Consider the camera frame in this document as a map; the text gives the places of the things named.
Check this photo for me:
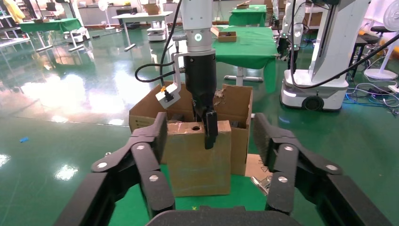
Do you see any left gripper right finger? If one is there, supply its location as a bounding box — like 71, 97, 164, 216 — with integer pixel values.
253, 113, 392, 226

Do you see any black tall stool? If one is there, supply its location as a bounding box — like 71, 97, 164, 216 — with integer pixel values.
349, 33, 379, 79

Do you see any black round stool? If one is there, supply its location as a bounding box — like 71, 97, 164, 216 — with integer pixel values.
370, 25, 392, 34

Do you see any long green covered table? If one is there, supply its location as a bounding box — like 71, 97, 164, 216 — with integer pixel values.
18, 18, 83, 52

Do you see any black power strip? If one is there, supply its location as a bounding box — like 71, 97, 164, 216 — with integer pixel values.
367, 87, 390, 96

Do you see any black camera cable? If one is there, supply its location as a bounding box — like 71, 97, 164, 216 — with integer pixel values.
135, 0, 188, 85

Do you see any yellow hanging cloth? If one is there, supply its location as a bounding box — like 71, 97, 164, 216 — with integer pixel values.
3, 0, 25, 23

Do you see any white desk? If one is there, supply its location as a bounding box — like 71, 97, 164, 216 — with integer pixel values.
112, 11, 175, 52

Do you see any shallow cardboard tray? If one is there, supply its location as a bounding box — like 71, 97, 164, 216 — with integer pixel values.
210, 26, 238, 43

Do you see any small taped cardboard box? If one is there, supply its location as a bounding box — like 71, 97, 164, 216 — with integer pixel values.
160, 120, 232, 198

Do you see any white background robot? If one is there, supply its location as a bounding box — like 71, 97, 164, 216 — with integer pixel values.
272, 0, 308, 71

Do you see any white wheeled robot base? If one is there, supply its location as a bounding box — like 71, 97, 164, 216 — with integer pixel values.
279, 0, 372, 111

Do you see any black hanging cable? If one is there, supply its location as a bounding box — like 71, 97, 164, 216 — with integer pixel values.
290, 0, 399, 90

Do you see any metal storage shelf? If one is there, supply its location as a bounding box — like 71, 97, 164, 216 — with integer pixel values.
0, 6, 32, 49

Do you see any large open cardboard carton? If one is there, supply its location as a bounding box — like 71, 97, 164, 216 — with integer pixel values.
128, 81, 254, 176

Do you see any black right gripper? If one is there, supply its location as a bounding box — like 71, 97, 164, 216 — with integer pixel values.
183, 55, 219, 150

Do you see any flat printed cardboard sheet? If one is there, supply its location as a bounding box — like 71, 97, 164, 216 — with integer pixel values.
245, 153, 272, 182

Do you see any white standing fan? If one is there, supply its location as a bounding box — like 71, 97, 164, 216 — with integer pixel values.
97, 0, 116, 31

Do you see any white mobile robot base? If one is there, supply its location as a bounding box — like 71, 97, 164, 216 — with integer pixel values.
63, 27, 90, 44

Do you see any white pedestal fan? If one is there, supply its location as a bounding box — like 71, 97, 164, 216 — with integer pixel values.
364, 1, 399, 80

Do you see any small green covered table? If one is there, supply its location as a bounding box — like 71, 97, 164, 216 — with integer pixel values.
229, 4, 268, 27

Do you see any cardboard box on desk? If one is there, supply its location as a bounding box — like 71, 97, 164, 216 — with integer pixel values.
143, 3, 161, 16

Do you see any metal binder clip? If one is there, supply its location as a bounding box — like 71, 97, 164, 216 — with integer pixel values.
251, 175, 273, 196

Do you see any green table cloth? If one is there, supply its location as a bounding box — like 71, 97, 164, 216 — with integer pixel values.
109, 165, 269, 226

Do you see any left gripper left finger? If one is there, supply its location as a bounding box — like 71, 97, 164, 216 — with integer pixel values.
54, 112, 176, 226

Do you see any tangled floor cable bundle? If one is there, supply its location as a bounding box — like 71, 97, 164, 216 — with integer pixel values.
344, 79, 399, 118

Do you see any white mobile base under desk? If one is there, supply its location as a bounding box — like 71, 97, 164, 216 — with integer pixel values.
146, 21, 167, 42

